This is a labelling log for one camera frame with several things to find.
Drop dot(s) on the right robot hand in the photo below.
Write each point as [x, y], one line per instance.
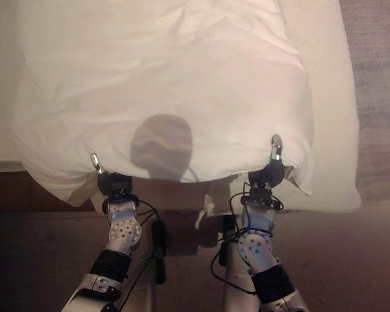
[268, 175]

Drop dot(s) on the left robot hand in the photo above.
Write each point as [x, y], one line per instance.
[114, 184]

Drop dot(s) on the white duvet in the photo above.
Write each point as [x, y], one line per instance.
[156, 81]

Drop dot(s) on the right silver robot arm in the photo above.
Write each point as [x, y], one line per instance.
[258, 242]

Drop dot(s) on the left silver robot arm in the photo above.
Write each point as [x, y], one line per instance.
[122, 232]

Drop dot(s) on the white bed mattress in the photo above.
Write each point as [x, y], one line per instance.
[331, 123]

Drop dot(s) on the brown wooden bed base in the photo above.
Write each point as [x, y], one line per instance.
[26, 188]

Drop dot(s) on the white fabric tag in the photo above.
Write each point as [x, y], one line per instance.
[208, 208]

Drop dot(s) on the right silver robot leg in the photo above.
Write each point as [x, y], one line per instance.
[234, 276]

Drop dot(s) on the silver robot leg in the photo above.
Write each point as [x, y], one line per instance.
[234, 276]
[149, 292]

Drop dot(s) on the left silver robot leg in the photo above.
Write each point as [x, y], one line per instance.
[149, 292]

